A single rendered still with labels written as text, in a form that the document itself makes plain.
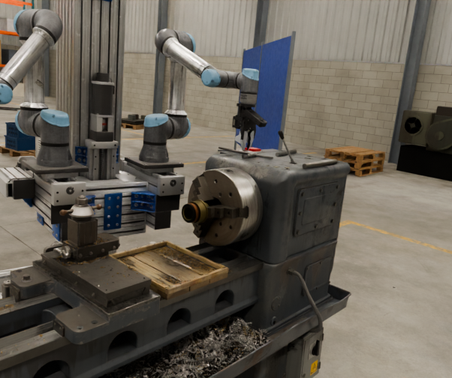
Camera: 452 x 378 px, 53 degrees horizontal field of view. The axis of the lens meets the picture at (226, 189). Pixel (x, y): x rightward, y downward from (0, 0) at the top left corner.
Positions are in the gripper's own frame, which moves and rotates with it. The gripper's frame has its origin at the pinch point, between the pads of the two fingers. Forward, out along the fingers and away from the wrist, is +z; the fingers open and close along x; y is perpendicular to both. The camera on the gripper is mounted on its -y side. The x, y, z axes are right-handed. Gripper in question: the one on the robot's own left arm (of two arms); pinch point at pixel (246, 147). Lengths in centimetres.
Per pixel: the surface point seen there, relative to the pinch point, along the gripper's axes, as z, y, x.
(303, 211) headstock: 22.9, -32.9, -2.7
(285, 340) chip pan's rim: 75, -42, 13
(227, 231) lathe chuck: 29.0, -20.2, 32.0
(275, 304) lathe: 63, -33, 10
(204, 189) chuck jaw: 14.0, -8.7, 34.8
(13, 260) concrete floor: 130, 223, 13
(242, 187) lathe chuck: 10.5, -23.3, 28.6
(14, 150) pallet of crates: 117, 647, -170
